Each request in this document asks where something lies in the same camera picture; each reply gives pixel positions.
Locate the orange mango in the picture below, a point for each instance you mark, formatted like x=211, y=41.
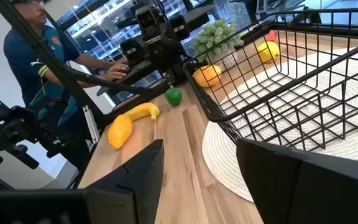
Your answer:
x=207, y=75
x=120, y=131

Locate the white round woven placemat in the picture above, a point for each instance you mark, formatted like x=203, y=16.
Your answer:
x=228, y=168

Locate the green lime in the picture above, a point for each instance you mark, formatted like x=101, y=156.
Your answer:
x=173, y=96

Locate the yellow lemon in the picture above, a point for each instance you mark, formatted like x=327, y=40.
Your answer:
x=268, y=52

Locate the yellow banana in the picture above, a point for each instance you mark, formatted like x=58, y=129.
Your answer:
x=141, y=110

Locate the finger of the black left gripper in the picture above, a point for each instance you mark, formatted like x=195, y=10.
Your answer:
x=131, y=49
x=180, y=28

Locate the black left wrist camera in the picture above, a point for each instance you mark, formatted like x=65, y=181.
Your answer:
x=147, y=18

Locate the person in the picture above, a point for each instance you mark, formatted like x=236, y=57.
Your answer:
x=26, y=62

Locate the dark gray desk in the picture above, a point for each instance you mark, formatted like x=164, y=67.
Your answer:
x=141, y=74

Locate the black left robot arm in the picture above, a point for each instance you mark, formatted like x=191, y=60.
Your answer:
x=174, y=73

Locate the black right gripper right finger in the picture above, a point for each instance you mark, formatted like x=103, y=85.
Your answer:
x=306, y=186

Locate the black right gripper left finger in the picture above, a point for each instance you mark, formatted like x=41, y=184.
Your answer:
x=145, y=174

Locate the silver metal bracket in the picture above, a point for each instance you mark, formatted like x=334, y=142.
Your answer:
x=91, y=124

